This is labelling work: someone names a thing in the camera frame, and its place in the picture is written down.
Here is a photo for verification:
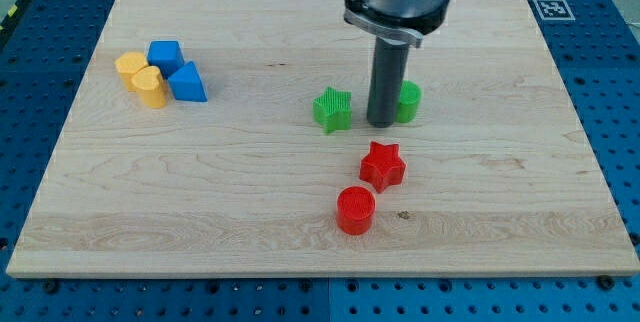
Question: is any wooden board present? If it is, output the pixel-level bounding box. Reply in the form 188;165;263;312
7;0;639;279

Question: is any red cylinder block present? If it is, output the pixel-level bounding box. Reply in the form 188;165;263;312
336;186;376;235

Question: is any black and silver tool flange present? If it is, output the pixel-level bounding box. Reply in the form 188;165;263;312
343;0;450;48

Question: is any green cylinder block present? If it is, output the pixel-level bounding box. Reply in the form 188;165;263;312
395;80;422;123

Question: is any yellow heart block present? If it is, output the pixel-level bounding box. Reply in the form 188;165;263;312
131;66;167;109

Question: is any blue cube block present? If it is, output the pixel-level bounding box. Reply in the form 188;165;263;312
147;40;185;79

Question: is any white fiducial marker tag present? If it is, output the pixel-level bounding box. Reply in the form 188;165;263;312
533;0;575;21

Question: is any yellow hexagon block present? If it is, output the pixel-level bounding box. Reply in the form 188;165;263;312
114;51;149;92

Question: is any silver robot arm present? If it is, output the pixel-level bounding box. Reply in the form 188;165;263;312
343;0;450;128

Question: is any green star block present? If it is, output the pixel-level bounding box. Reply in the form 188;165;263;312
313;87;352;134

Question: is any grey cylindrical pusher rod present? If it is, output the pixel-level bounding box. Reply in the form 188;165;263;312
367;37;409;128

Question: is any blue triangle block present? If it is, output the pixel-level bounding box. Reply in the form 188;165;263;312
168;61;208;102

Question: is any red star block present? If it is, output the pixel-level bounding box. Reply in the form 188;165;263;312
359;141;406;193

